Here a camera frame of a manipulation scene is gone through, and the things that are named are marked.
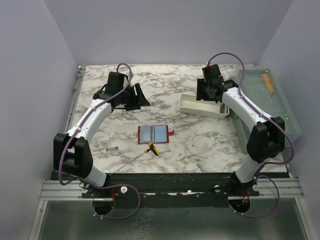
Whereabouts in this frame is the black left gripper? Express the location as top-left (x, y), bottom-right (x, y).
top-left (118, 83), bottom-right (150, 111)

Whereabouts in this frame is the white rectangular plastic tray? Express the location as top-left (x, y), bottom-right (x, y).
top-left (178, 93), bottom-right (230, 119)

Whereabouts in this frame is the red card holder wallet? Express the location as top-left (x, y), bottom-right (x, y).
top-left (137, 125), bottom-right (175, 145)

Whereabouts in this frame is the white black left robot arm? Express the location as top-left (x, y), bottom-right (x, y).
top-left (53, 72), bottom-right (150, 198)

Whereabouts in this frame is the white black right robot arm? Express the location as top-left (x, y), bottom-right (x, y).
top-left (196, 64), bottom-right (285, 196)

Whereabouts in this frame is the small metal bar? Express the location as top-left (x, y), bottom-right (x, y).
top-left (106, 146), bottom-right (118, 152)

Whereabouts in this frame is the clear plastic storage box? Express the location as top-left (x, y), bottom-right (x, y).
top-left (230, 65), bottom-right (302, 154)

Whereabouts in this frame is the orange tool in box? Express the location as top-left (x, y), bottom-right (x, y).
top-left (260, 73), bottom-right (275, 94)

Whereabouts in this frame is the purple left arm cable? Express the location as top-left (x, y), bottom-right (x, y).
top-left (57, 62), bottom-right (142, 220)

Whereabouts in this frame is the yellow black T-handle hex key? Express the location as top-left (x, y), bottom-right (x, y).
top-left (108, 142), bottom-right (160, 176)

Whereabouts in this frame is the black aluminium mounting rail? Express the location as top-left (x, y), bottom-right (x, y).
top-left (40, 172), bottom-right (304, 209)

